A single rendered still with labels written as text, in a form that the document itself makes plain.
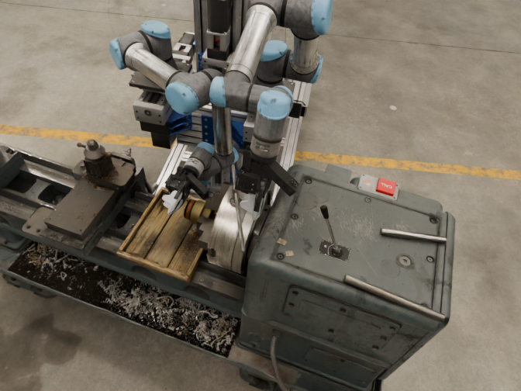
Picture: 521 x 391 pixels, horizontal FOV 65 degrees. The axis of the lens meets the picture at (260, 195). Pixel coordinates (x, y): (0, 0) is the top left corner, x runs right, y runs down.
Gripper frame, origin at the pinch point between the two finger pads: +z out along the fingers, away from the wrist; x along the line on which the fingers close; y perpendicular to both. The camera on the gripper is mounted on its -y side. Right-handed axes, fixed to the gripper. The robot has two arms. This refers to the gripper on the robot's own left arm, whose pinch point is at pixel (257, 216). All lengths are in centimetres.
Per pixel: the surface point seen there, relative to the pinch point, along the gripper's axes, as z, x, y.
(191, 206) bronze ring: 19.1, -19.6, 27.7
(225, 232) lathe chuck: 15.3, -7.4, 10.6
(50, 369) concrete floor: 141, -9, 91
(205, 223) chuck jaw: 21.2, -15.4, 20.5
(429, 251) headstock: 5, -18, -51
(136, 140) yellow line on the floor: 86, -165, 137
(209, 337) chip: 79, -17, 12
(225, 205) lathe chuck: 9.1, -12.6, 13.3
